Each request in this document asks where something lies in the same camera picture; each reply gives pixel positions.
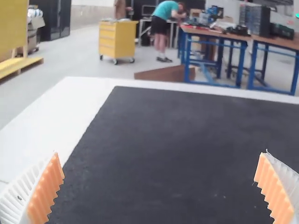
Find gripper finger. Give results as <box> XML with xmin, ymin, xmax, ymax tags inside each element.
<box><xmin>0</xmin><ymin>151</ymin><xmax>65</xmax><ymax>224</ymax></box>
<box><xmin>253</xmin><ymin>148</ymin><xmax>299</xmax><ymax>224</ymax></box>

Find black mat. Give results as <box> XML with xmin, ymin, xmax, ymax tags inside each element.
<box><xmin>45</xmin><ymin>85</ymin><xmax>299</xmax><ymax>224</ymax></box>

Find yellow wooden pallet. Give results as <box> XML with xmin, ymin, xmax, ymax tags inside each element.
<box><xmin>0</xmin><ymin>56</ymin><xmax>44</xmax><ymax>80</ymax></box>

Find blue workbench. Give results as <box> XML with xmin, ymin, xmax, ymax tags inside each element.
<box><xmin>246</xmin><ymin>34</ymin><xmax>299</xmax><ymax>97</ymax></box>
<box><xmin>178</xmin><ymin>23</ymin><xmax>252</xmax><ymax>89</ymax></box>

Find brown wooden board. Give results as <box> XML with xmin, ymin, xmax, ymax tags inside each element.
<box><xmin>133</xmin><ymin>64</ymin><xmax>196</xmax><ymax>83</ymax></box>

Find small parts drawer cabinet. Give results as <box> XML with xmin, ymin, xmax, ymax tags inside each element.
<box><xmin>239</xmin><ymin>4</ymin><xmax>271</xmax><ymax>37</ymax></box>

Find black cabinet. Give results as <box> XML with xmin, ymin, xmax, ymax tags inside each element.
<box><xmin>28</xmin><ymin>0</ymin><xmax>71</xmax><ymax>43</ymax></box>

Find yellow tool cart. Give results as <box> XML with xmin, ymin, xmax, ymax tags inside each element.
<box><xmin>98</xmin><ymin>20</ymin><xmax>139</xmax><ymax>65</ymax></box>

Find person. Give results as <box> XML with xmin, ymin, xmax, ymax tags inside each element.
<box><xmin>113</xmin><ymin>0</ymin><xmax>128</xmax><ymax>20</ymax></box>
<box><xmin>150</xmin><ymin>0</ymin><xmax>188</xmax><ymax>63</ymax></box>

